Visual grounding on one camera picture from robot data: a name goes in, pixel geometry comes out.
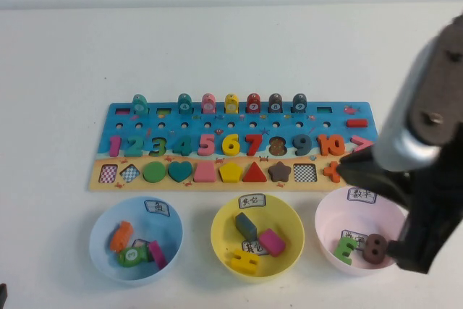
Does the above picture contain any green circle piece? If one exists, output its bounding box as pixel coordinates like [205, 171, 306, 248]
[142, 161, 167, 182]

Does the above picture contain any pink plastic bowl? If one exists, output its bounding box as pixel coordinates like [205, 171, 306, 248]
[314, 188, 409, 276]

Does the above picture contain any pink greater-than sign piece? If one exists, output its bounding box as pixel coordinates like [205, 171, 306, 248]
[351, 135, 374, 154]

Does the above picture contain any magenta number 1 piece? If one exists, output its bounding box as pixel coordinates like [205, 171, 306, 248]
[108, 135, 122, 158]

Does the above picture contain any light green number 3 piece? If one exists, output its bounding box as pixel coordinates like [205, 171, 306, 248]
[333, 233, 359, 266]

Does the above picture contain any magenta rectangle block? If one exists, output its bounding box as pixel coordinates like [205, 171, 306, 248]
[258, 228, 286, 257]

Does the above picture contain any pink trapezoid piece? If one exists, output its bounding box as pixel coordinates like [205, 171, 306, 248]
[192, 161, 218, 183]

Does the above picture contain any dark blue number 9 piece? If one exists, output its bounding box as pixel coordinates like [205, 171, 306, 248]
[292, 133, 313, 156]

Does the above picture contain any red triangle piece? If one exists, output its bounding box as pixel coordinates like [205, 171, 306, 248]
[242, 161, 268, 183]

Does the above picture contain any orange plus sign piece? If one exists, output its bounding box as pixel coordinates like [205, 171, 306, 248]
[323, 161, 344, 183]

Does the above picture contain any yellow fish piece number 6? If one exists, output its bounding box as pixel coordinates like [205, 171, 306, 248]
[224, 93, 239, 114]

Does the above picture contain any magenta wooden piece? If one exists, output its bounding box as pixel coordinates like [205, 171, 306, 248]
[147, 240, 169, 271]

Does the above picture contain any green fish piece number 4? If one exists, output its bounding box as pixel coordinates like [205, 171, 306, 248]
[177, 93, 193, 114]

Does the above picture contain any yellow plastic bowl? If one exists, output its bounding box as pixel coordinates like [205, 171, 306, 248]
[211, 195, 306, 278]

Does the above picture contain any dark blue fish piece 9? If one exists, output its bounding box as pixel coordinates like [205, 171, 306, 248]
[292, 93, 308, 113]

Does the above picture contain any pink fish piece number 5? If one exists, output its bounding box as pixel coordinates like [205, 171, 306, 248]
[201, 93, 217, 114]

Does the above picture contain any blue plastic bowl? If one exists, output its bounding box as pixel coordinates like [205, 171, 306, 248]
[88, 195, 184, 282]

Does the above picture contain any yellow pentagon piece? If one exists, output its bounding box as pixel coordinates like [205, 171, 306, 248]
[218, 162, 243, 183]

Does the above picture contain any brown star piece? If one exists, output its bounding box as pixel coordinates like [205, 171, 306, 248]
[268, 161, 292, 182]

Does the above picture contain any teal fish piece number 2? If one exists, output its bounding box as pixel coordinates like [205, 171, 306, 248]
[131, 93, 150, 115]

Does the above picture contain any teal heart piece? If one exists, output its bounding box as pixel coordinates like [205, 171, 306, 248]
[167, 161, 193, 183]

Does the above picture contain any orange fish piece number 10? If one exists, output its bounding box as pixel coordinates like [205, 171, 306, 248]
[109, 220, 135, 254]

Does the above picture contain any colourful wooden number puzzle board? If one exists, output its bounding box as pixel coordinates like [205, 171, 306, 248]
[88, 101, 380, 192]

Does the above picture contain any brown fish piece number 8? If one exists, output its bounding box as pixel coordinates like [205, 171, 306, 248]
[268, 93, 284, 114]

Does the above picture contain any green fish piece number 3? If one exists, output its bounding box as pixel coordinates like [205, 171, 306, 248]
[116, 244, 155, 268]

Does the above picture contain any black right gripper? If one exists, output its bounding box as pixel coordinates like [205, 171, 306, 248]
[338, 149, 463, 274]

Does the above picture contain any yellow equals sign piece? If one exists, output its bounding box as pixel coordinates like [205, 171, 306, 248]
[230, 248, 261, 274]

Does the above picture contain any dark grey square block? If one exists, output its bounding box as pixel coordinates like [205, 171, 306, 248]
[234, 212, 258, 237]

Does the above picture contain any red fish piece number 7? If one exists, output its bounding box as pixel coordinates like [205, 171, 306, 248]
[246, 92, 262, 114]

